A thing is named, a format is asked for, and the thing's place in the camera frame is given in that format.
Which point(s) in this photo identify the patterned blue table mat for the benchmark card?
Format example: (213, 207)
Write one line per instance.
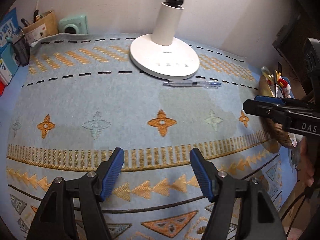
(83, 97)

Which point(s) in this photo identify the glass cup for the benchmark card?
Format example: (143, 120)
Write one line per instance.
(294, 154)

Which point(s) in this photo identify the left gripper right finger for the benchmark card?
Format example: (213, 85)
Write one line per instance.
(205, 173)

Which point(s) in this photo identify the black mesh pen cup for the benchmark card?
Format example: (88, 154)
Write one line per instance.
(21, 48)

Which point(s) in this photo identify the mint green mini printer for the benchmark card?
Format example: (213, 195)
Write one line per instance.
(76, 24)

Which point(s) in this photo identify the white blue goose plush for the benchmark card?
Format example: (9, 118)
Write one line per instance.
(284, 87)

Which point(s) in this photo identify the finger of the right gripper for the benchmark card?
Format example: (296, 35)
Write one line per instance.
(268, 99)

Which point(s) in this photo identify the brown pen holder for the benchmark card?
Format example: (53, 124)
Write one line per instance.
(43, 25)

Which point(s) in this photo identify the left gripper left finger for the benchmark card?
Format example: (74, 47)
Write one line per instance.
(108, 172)

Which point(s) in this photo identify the clear blue ballpoint pen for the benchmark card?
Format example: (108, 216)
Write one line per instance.
(192, 83)

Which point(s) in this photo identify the white desk lamp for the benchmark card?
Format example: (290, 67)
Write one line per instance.
(160, 53)

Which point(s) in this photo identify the stack of books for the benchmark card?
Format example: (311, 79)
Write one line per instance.
(9, 61)

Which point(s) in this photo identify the person's right hand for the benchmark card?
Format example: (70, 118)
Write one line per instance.
(307, 170)

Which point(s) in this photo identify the dark television screen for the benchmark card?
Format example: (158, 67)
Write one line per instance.
(290, 42)

